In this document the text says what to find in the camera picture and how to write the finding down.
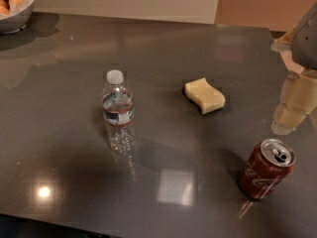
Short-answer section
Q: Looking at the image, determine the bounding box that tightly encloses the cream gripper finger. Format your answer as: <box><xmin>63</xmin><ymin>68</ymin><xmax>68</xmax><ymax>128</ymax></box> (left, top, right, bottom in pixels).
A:
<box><xmin>270</xmin><ymin>31</ymin><xmax>304</xmax><ymax>74</ymax></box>
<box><xmin>271</xmin><ymin>69</ymin><xmax>317</xmax><ymax>135</ymax></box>

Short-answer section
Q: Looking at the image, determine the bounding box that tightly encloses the red coke can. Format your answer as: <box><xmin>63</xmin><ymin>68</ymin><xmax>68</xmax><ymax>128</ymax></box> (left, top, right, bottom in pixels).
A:
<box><xmin>238</xmin><ymin>139</ymin><xmax>296</xmax><ymax>200</ymax></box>

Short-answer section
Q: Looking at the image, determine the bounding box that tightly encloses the yellow sponge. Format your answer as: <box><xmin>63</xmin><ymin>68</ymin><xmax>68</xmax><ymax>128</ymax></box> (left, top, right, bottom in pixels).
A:
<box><xmin>185</xmin><ymin>78</ymin><xmax>226</xmax><ymax>114</ymax></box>

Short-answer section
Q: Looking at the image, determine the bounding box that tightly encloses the clear plastic water bottle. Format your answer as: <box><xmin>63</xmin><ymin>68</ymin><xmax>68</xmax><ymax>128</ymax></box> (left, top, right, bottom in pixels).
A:
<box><xmin>102</xmin><ymin>69</ymin><xmax>136</xmax><ymax>153</ymax></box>

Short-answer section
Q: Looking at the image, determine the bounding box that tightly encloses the white paper liner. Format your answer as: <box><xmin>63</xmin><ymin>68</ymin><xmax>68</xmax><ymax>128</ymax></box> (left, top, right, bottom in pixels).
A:
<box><xmin>8</xmin><ymin>0</ymin><xmax>34</xmax><ymax>16</ymax></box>

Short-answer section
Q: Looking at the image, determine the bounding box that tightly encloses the orange fruit lower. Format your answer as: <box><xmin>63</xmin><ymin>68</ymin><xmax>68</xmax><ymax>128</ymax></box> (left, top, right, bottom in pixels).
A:
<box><xmin>9</xmin><ymin>0</ymin><xmax>24</xmax><ymax>8</ymax></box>

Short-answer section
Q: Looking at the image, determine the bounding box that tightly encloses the silver metal bowl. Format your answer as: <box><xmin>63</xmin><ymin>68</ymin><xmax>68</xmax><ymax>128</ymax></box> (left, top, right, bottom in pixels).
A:
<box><xmin>0</xmin><ymin>0</ymin><xmax>36</xmax><ymax>34</ymax></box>

